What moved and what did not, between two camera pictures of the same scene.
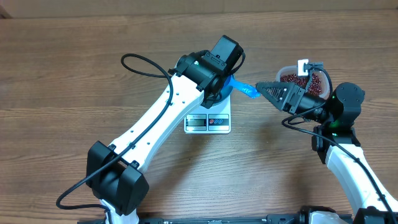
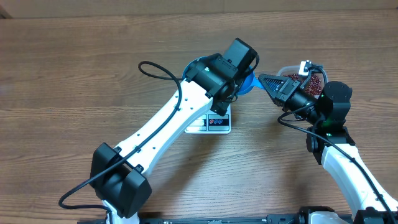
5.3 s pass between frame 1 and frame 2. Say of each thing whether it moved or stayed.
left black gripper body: moved
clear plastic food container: stayed
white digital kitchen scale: stayed
